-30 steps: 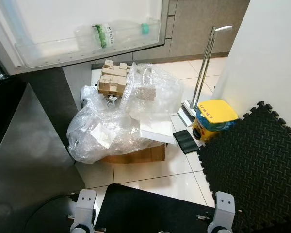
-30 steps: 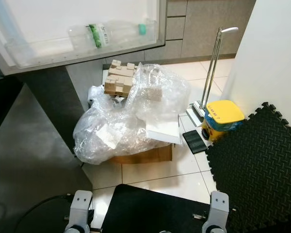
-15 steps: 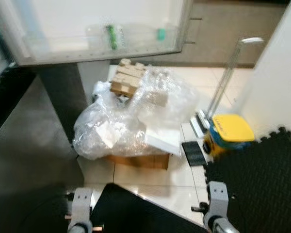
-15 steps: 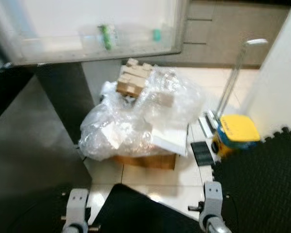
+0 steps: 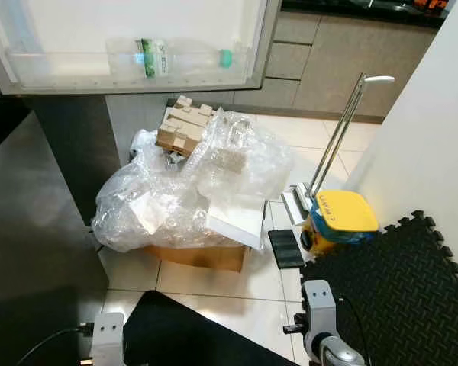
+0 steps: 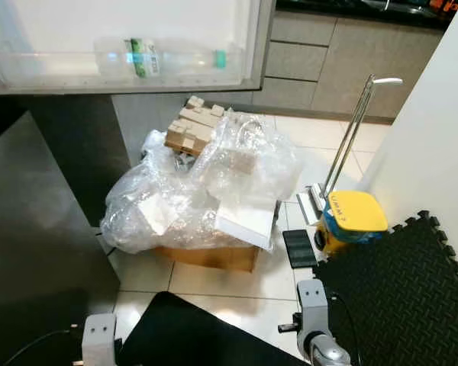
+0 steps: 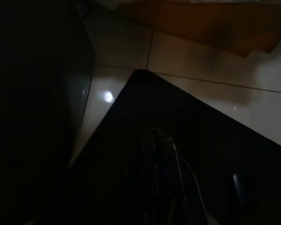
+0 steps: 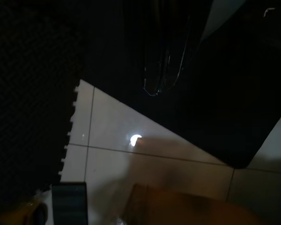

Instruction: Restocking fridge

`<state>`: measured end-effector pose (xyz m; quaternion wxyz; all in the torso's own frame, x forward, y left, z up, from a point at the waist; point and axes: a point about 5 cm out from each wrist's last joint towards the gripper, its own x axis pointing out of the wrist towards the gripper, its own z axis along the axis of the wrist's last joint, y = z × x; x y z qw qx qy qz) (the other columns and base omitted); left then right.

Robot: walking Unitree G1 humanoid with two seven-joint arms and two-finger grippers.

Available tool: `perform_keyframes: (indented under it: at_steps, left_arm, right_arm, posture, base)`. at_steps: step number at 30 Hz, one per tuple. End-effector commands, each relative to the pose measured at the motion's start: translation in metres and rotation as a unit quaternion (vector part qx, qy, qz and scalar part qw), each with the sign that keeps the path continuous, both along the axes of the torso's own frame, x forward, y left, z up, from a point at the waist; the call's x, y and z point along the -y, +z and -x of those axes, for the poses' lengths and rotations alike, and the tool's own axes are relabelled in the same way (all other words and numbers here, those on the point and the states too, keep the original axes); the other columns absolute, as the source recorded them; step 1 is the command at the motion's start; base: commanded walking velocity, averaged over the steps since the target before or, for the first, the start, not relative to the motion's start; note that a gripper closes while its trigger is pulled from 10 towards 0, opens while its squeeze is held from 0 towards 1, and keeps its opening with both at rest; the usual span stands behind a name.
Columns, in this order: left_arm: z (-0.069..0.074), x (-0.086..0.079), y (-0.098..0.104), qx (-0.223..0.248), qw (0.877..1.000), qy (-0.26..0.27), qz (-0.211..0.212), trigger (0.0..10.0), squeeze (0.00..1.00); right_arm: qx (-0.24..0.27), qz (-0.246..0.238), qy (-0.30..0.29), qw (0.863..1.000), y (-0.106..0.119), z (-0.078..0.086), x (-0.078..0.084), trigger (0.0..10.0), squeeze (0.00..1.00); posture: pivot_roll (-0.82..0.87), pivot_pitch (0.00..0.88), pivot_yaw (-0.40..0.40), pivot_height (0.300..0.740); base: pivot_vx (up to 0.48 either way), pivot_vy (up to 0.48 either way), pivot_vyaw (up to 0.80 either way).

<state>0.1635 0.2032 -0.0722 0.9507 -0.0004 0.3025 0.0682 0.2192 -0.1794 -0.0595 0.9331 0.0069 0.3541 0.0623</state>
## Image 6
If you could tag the steel fridge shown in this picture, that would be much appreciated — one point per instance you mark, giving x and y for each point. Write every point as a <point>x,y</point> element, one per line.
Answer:
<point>38,198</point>

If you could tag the clear fridge door shelf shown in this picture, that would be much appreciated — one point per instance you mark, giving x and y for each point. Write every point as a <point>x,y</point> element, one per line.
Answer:
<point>53,69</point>

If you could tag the clear plastic wrap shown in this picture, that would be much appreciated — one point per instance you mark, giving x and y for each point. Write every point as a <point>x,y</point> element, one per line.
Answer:
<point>160,198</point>

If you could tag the clear green-label water bottle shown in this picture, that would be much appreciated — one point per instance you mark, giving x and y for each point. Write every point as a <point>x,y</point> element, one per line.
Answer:
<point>141,57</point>

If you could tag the brown pulp packing insert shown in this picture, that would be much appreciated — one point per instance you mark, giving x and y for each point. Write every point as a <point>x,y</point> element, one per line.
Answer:
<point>191,126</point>

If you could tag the large brown cardboard box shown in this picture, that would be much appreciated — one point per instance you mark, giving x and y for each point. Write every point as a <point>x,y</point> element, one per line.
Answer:
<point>210,258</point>

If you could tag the black flat pad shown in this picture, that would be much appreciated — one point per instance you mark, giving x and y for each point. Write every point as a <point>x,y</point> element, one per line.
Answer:
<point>198,335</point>

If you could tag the white flat board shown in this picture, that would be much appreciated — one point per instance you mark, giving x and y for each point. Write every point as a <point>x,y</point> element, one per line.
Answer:
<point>248,221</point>

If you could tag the small black plate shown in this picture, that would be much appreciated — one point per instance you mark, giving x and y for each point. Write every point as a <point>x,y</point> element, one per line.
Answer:
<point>300,248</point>

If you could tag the yellow-lid blue container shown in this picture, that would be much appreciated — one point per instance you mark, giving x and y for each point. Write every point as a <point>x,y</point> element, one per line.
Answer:
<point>355,210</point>

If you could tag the grey kitchen cabinets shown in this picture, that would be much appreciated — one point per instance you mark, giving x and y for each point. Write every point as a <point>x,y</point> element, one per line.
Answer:
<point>351,69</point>

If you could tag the black interlocking foam mat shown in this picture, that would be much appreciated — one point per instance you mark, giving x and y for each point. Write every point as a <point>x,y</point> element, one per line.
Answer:
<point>404,297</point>

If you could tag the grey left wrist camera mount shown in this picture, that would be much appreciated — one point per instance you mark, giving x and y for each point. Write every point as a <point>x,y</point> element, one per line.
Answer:
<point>99,339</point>

